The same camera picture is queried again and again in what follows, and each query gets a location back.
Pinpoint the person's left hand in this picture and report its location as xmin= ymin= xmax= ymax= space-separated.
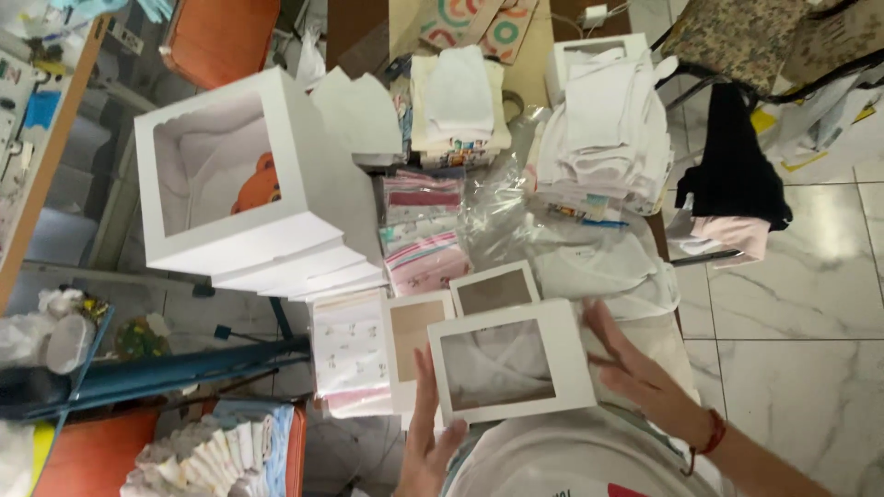
xmin=394 ymin=345 xmax=471 ymax=497

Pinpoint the person's right hand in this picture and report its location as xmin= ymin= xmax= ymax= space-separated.
xmin=582 ymin=297 xmax=714 ymax=451

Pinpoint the white window gift box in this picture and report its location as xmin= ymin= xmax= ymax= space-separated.
xmin=427 ymin=298 xmax=599 ymax=426

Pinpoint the white baby garment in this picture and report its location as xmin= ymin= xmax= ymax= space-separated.
xmin=530 ymin=226 xmax=682 ymax=323

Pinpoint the small white window box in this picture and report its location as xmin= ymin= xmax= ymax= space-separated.
xmin=449 ymin=260 xmax=542 ymax=318

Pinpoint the person's white shirt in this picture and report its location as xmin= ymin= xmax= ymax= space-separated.
xmin=441 ymin=404 xmax=727 ymax=497

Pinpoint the pale pink garment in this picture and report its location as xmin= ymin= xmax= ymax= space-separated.
xmin=667 ymin=207 xmax=772 ymax=269

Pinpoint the clear plastic bag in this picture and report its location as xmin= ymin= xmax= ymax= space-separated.
xmin=461 ymin=107 xmax=555 ymax=272

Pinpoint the pink patterned cloth packet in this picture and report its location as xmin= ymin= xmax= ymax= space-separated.
xmin=384 ymin=231 xmax=472 ymax=298

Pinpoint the stack of white folded clothes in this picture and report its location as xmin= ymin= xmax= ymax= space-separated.
xmin=533 ymin=48 xmax=679 ymax=216

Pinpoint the black garment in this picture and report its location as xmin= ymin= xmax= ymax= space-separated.
xmin=675 ymin=83 xmax=794 ymax=233

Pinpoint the white window box lid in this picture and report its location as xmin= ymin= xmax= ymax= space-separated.
xmin=381 ymin=290 xmax=457 ymax=416

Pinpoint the striped patterned cloth packet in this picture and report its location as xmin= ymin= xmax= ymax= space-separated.
xmin=382 ymin=171 xmax=465 ymax=244

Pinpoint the large white window box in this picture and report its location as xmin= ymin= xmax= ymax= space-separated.
xmin=210 ymin=238 xmax=368 ymax=291
xmin=258 ymin=261 xmax=385 ymax=299
xmin=134 ymin=65 xmax=348 ymax=275
xmin=290 ymin=275 xmax=390 ymax=304

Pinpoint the pink folded cloth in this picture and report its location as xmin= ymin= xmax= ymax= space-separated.
xmin=323 ymin=387 xmax=395 ymax=420

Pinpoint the white printed folded cloth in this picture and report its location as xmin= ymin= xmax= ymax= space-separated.
xmin=311 ymin=289 xmax=392 ymax=399

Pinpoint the white box with window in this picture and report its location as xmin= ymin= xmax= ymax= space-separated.
xmin=545 ymin=32 xmax=651 ymax=106

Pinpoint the stack of cream folded clothes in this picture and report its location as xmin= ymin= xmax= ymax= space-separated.
xmin=410 ymin=45 xmax=513 ymax=171

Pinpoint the heap of papers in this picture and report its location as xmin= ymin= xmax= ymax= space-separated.
xmin=750 ymin=65 xmax=884 ymax=175

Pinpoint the chair with floral cushion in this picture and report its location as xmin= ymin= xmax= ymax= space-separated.
xmin=649 ymin=0 xmax=884 ymax=111

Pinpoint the cardboard box with coloured arcs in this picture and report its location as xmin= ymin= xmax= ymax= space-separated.
xmin=417 ymin=0 xmax=540 ymax=66

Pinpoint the white tissue paper sheet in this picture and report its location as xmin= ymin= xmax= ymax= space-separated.
xmin=310 ymin=65 xmax=406 ymax=168

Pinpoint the orange plush toy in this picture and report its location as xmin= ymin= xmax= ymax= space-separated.
xmin=231 ymin=152 xmax=283 ymax=215

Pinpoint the stack of folded baby cloths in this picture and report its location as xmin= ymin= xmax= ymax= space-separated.
xmin=119 ymin=400 xmax=296 ymax=497

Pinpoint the blue metal rack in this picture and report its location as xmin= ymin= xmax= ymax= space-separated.
xmin=0 ymin=304 xmax=313 ymax=423

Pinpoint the green yellow toy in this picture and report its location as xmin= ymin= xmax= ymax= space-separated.
xmin=113 ymin=313 xmax=171 ymax=361

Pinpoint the orange chair with cloth stack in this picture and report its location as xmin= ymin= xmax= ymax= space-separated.
xmin=30 ymin=402 xmax=309 ymax=497

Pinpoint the heap of white plastic bags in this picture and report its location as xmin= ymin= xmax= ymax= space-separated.
xmin=0 ymin=286 xmax=99 ymax=378

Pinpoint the wooden shelf with clutter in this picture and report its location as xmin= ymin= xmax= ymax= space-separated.
xmin=0 ymin=0 xmax=113 ymax=313

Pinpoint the red string bracelet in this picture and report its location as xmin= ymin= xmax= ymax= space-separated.
xmin=680 ymin=409 xmax=727 ymax=479

